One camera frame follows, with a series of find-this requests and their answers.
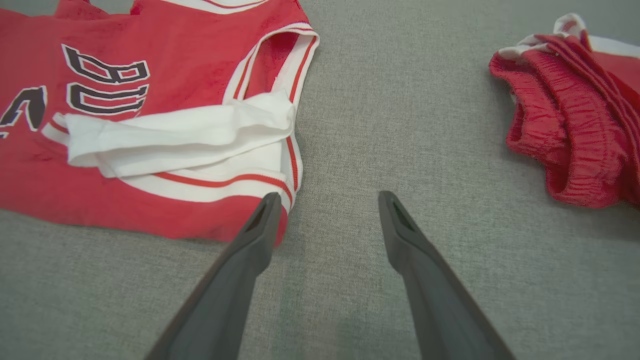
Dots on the red basketball jersey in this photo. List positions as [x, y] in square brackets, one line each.
[175, 75]

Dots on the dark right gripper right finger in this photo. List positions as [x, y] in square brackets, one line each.
[445, 320]

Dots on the grey fabric sofa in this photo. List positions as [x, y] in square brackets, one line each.
[400, 125]

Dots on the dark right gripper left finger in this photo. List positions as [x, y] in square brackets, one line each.
[220, 310]

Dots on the red shorts with white trim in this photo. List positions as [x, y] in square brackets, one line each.
[575, 150]

